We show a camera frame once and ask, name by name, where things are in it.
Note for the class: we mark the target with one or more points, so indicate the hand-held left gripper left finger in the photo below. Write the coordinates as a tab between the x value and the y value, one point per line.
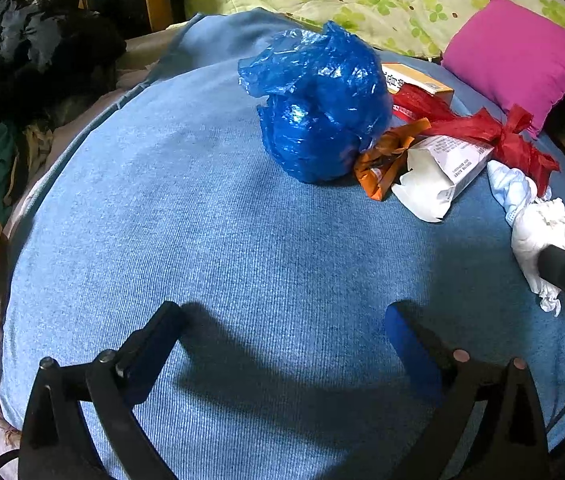
135	385

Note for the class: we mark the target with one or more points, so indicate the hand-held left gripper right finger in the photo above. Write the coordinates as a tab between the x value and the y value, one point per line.
412	355

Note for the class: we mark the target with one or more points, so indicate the white tissue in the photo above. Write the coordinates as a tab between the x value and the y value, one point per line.
537	230

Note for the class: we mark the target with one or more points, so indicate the orange wrapper bundle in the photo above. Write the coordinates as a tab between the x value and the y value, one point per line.
377	170

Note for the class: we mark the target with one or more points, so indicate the blue plastic bag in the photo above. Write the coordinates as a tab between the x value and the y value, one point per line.
322	110

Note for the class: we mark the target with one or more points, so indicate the light blue face mask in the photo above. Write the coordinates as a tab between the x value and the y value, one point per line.
509	185

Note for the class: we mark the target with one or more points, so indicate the white paper carton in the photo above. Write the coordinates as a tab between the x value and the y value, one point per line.
442	170

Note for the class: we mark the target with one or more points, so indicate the blue blanket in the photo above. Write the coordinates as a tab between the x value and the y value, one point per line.
212	235

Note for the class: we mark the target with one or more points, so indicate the pink pillow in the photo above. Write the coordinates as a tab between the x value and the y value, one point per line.
512	55

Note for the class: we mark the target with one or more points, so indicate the dark clothes pile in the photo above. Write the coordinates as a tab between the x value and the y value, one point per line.
62	50

